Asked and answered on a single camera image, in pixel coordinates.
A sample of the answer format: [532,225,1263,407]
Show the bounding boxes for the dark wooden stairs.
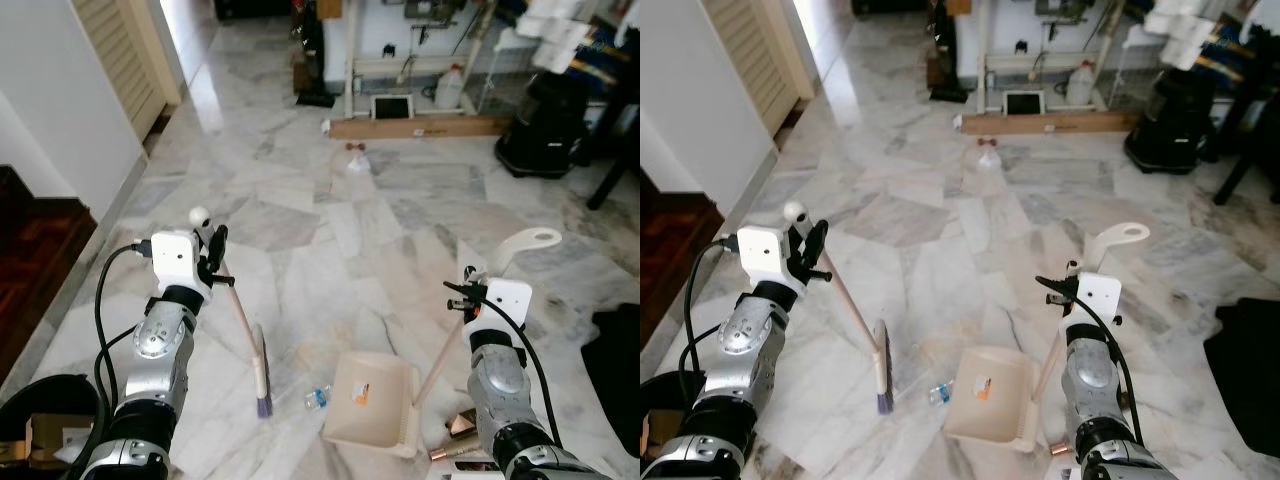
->
[640,170,723,351]
[0,165,98,386]

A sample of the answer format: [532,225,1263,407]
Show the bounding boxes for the long brown cardboard box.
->
[958,110,1141,136]
[328,114,514,140]

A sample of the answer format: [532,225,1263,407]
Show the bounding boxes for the white plastic jug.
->
[434,64,467,110]
[1065,60,1098,106]

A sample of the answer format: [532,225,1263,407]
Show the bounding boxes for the black upright appliance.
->
[293,5,338,109]
[925,0,969,104]

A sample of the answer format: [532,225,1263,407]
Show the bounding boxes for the black bag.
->
[1203,297,1280,459]
[590,303,641,456]

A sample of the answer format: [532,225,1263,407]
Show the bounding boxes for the light wooden louvre door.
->
[72,0,183,141]
[700,0,816,136]

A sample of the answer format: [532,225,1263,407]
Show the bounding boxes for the black round vacuum cleaner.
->
[1123,70,1221,176]
[496,72,593,181]

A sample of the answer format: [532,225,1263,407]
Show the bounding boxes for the white metal rack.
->
[975,0,1131,113]
[343,0,501,119]

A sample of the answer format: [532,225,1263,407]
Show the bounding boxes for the white folded towels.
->
[515,0,606,73]
[1143,0,1236,71]

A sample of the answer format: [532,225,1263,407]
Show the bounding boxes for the black waste bin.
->
[640,370,717,461]
[0,374,111,471]

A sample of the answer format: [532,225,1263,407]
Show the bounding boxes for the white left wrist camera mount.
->
[150,230,209,293]
[735,225,801,291]

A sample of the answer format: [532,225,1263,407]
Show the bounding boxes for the beige long-handled dustpan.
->
[945,222,1151,453]
[322,228,564,459]

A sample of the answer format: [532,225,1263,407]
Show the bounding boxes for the black chair leg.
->
[586,95,641,211]
[1212,100,1280,207]

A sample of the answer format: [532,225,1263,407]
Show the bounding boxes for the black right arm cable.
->
[478,294,563,426]
[1075,296,1147,421]

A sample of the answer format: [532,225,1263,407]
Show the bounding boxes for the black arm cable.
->
[1075,296,1147,421]
[92,243,157,480]
[478,294,563,426]
[682,238,743,406]

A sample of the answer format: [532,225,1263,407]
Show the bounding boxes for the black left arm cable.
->
[682,238,743,406]
[92,243,157,480]

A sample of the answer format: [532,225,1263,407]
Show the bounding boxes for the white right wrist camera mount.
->
[1072,272,1123,323]
[480,280,534,329]

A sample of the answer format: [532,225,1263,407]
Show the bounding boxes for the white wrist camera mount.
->
[480,280,534,329]
[735,225,801,291]
[1072,272,1123,323]
[150,230,209,293]

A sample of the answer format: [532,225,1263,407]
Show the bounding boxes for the beige broom with purple bristles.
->
[784,202,895,416]
[188,207,274,419]

